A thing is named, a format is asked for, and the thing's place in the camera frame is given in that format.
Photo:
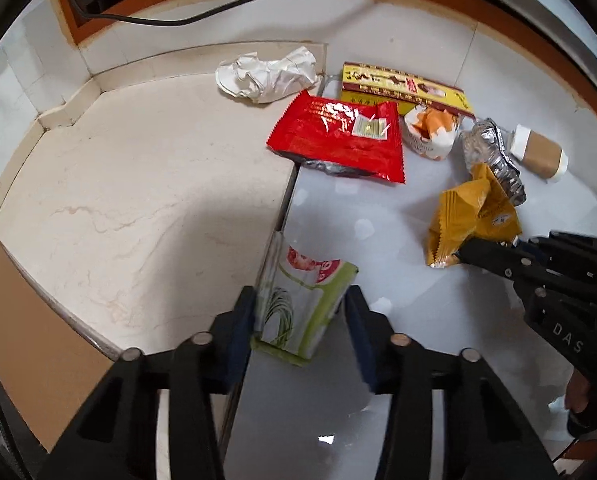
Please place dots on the green and white packet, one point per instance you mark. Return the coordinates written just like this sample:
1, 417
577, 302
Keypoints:
298, 305

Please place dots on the white and orange wrapper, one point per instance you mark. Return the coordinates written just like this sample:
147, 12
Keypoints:
431, 130

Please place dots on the brown paper cup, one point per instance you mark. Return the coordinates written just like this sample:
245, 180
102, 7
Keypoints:
538, 152

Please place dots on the yellow snack packet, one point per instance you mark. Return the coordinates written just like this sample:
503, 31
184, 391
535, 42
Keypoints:
463, 210

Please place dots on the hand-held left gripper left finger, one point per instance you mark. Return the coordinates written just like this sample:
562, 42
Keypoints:
241, 340

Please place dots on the brown cardboard sheet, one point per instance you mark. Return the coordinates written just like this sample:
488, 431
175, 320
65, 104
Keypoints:
28, 335

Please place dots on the crumpled foil ball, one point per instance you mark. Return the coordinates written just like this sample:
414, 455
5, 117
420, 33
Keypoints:
493, 152

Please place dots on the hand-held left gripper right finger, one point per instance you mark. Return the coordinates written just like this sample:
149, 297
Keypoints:
361, 340

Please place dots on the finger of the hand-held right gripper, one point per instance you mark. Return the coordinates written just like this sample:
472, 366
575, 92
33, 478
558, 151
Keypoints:
573, 247
498, 257

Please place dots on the orange wooden window frame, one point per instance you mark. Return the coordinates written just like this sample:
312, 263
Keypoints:
478, 10

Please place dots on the white paper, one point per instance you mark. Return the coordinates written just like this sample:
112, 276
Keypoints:
263, 77

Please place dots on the yellow and red box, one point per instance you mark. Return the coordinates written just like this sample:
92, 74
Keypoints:
393, 85

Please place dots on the person's right hand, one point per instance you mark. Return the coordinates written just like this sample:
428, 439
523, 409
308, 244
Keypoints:
576, 392

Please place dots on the red foil packet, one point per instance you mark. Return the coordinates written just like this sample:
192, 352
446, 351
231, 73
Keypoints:
328, 135

